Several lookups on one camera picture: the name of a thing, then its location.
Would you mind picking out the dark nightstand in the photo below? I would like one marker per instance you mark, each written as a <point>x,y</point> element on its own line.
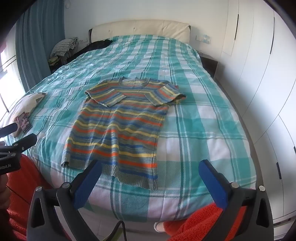
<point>209,66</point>

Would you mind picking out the teal white plaid blanket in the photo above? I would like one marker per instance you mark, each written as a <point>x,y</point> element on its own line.
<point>196,129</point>

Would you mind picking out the white pillow with grey star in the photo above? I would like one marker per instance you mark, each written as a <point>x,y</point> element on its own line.
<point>20,104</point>

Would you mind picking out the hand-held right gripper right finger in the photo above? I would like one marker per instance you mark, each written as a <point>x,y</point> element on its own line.
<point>214,183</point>

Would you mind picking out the pile of grey clothes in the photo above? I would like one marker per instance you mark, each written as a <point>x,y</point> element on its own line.
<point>63,46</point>

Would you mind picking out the smartphone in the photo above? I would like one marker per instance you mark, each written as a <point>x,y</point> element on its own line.
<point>24,122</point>

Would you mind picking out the teal curtain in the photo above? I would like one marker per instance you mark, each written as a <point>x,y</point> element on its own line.
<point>34,46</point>

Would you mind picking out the black garment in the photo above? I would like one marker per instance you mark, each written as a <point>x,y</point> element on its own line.
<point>92,46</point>

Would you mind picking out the orange fleece robe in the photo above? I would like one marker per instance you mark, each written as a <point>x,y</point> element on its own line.
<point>23,183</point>

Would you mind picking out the striped knitted sweater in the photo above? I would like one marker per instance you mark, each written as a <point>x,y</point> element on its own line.
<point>115,129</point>

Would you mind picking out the white wardrobe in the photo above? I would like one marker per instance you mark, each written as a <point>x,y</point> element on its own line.
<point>261,81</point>

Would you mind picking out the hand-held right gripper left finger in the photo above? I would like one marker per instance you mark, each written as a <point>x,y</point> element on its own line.
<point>86,183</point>

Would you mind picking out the white slipper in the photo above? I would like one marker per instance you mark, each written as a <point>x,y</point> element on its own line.
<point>159,227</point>

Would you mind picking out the person's left hand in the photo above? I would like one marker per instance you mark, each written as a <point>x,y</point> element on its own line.
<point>3,192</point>

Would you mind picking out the window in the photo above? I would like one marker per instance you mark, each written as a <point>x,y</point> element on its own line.
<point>7,69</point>

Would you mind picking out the wall socket panel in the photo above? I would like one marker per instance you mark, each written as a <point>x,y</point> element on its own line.
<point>204,39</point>

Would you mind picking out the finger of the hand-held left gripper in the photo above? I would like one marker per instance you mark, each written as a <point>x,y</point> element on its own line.
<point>9,129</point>
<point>24,142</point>

